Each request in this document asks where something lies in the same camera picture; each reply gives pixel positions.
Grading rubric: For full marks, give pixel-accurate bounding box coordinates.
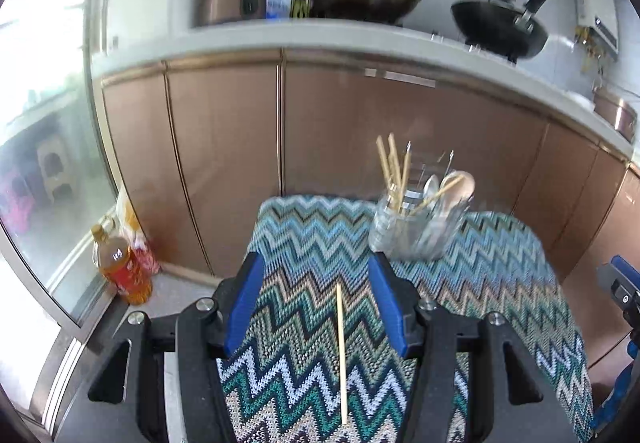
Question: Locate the pink ceramic spoon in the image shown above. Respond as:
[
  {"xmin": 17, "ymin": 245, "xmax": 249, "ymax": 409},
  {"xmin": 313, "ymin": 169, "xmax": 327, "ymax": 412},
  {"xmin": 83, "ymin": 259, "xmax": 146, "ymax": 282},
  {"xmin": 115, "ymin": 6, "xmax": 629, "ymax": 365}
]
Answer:
[{"xmin": 439, "ymin": 170, "xmax": 475, "ymax": 217}]

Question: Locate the bamboo chopstick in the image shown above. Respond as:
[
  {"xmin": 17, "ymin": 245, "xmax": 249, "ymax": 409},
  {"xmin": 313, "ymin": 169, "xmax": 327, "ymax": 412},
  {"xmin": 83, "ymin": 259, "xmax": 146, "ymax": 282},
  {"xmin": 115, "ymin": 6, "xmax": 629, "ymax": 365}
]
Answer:
[
  {"xmin": 375, "ymin": 136, "xmax": 400, "ymax": 210},
  {"xmin": 335, "ymin": 282, "xmax": 348, "ymax": 426},
  {"xmin": 387, "ymin": 132, "xmax": 404, "ymax": 212},
  {"xmin": 398, "ymin": 145, "xmax": 411, "ymax": 214},
  {"xmin": 409, "ymin": 174, "xmax": 464, "ymax": 216}
]

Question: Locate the white ceramic spoon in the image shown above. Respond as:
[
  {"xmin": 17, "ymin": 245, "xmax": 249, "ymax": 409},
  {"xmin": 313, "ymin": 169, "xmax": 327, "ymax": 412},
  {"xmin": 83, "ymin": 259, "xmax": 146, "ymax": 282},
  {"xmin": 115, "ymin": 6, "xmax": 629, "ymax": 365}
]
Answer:
[{"xmin": 423, "ymin": 174, "xmax": 440, "ymax": 214}]

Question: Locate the zigzag knitted table cloth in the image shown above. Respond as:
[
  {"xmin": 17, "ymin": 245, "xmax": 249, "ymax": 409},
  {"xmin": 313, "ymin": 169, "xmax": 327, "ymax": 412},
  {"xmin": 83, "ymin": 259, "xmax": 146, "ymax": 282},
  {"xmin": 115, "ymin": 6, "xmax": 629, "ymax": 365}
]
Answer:
[{"xmin": 218, "ymin": 195, "xmax": 593, "ymax": 442}]

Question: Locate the orange drink bottle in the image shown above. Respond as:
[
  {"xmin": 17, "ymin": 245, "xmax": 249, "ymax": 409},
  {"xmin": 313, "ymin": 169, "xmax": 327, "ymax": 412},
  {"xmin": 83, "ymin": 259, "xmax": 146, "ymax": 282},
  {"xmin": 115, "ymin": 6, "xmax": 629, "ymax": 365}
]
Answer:
[{"xmin": 91, "ymin": 224, "xmax": 153, "ymax": 305}]

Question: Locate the white plastic bag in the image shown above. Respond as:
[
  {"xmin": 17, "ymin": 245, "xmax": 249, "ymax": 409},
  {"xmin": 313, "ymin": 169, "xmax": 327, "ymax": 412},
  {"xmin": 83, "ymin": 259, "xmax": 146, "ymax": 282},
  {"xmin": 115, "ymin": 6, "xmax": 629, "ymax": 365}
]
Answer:
[{"xmin": 115, "ymin": 186, "xmax": 160, "ymax": 275}]

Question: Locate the copper pot on counter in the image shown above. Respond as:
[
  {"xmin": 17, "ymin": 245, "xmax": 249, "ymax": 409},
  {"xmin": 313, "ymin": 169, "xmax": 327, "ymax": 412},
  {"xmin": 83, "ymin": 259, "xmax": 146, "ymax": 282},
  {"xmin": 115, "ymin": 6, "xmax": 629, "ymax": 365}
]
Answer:
[{"xmin": 592, "ymin": 86, "xmax": 638, "ymax": 143}]

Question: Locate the white plastic stool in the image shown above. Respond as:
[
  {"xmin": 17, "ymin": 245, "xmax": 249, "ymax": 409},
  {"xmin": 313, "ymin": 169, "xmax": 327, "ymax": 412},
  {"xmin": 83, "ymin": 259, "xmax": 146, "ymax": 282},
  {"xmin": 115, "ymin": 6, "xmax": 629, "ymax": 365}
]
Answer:
[{"xmin": 36, "ymin": 134, "xmax": 76, "ymax": 203}]

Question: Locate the black wok with lid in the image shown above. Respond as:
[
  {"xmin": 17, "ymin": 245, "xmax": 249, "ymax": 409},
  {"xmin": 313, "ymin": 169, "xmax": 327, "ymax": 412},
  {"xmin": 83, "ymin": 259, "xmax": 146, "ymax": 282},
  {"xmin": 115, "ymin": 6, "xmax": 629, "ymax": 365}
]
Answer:
[{"xmin": 451, "ymin": 0, "xmax": 549, "ymax": 64}]

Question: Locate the white water heater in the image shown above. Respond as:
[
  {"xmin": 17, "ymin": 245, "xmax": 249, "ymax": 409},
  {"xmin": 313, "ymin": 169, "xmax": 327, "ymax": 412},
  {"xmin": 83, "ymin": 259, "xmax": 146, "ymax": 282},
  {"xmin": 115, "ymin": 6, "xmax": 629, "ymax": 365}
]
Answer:
[{"xmin": 575, "ymin": 0, "xmax": 620, "ymax": 60}]

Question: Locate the wire utensil basket with liner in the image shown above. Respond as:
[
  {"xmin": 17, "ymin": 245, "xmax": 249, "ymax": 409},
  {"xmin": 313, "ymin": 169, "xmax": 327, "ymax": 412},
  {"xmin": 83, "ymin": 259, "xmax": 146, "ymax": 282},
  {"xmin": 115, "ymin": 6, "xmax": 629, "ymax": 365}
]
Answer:
[{"xmin": 368, "ymin": 140, "xmax": 476, "ymax": 261}]

